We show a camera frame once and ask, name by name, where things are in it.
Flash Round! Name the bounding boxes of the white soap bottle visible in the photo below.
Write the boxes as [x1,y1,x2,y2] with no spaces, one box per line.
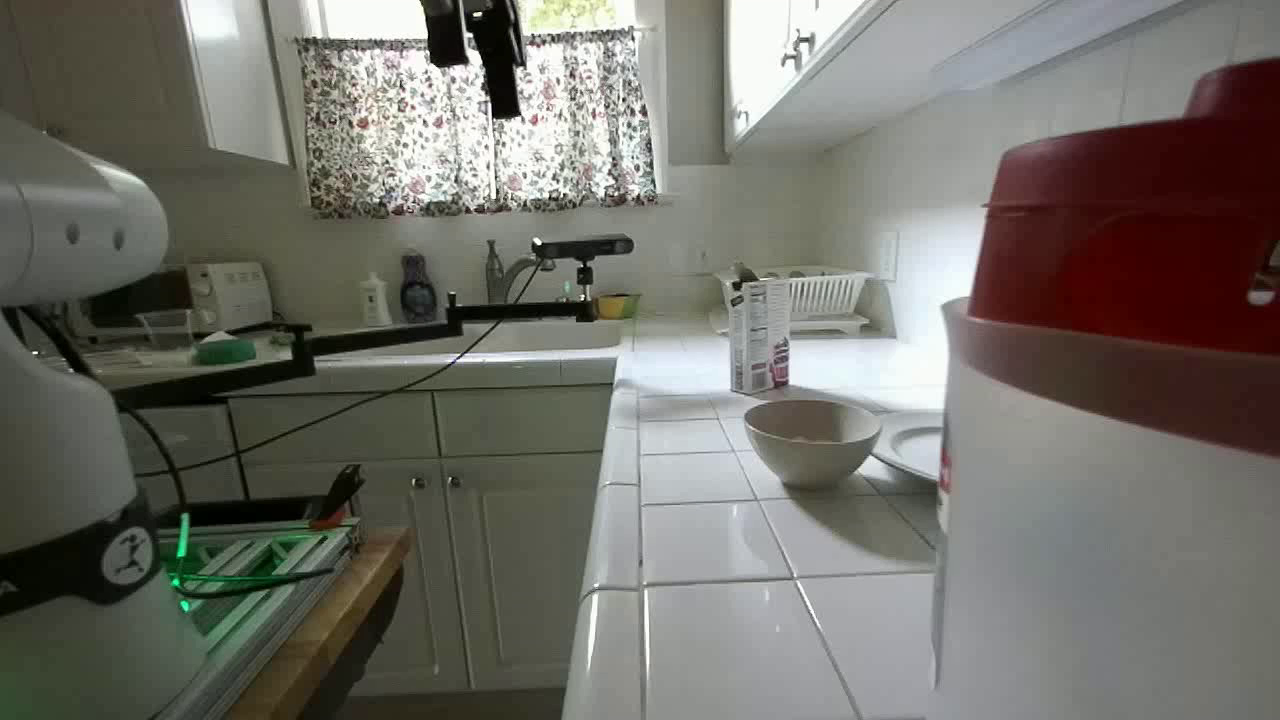
[357,271,393,331]

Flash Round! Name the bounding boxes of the white cabinet above tiled counter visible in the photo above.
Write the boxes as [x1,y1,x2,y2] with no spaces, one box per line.
[720,0,1194,155]

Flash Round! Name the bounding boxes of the metal kitchen faucet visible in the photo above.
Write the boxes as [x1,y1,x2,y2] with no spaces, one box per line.
[481,234,541,308]

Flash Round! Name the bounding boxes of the granulated sugar box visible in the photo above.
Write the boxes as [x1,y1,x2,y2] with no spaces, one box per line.
[729,271,797,401]

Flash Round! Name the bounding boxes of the blue dish soap bottle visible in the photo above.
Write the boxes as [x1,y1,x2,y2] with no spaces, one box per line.
[395,252,443,322]

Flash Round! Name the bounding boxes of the white dish rack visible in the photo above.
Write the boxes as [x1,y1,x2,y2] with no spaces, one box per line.
[714,262,874,337]

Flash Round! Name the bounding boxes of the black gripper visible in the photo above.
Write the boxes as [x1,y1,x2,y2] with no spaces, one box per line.
[462,0,532,120]

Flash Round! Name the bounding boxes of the white ceramic bowl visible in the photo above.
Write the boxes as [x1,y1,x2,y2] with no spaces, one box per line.
[739,397,890,491]

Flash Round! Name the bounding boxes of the black table clamp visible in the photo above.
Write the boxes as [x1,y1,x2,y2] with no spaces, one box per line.
[302,459,369,530]

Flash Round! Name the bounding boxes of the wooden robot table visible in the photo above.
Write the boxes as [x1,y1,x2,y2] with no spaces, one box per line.
[217,524,417,720]

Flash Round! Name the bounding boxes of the black camera cable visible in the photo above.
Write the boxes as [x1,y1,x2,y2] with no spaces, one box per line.
[131,255,545,481]

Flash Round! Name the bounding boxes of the white lower kitchen cabinets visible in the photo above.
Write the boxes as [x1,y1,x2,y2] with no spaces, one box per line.
[123,384,617,694]

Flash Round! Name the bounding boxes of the white toaster oven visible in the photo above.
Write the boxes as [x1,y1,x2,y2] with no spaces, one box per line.
[183,255,275,331]

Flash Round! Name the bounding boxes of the white cabinet beside window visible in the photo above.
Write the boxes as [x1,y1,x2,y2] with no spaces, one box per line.
[0,0,297,171]

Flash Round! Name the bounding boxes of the white container with red lid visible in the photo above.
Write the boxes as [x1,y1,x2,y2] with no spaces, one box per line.
[929,57,1280,720]

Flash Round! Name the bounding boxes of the green sponge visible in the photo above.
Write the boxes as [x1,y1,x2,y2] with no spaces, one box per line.
[191,331,260,368]

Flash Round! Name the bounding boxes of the floral window curtain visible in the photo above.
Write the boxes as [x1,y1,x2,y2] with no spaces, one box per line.
[292,28,661,221]

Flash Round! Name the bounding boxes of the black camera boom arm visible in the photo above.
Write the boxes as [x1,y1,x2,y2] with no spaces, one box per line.
[111,297,602,412]

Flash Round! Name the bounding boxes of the white plate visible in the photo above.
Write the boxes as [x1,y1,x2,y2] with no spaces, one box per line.
[874,417,954,486]

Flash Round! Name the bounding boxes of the green lit metal frame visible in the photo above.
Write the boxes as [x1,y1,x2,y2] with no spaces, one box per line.
[157,517,364,720]

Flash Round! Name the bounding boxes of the black camera on boom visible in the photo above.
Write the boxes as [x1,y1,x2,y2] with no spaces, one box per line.
[527,232,638,305]

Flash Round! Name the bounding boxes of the clear plastic cup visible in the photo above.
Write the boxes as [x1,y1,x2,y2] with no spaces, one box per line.
[135,308,200,355]

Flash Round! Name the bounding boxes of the small yellow bowl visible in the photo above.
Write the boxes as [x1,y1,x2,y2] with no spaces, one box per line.
[593,288,645,322]

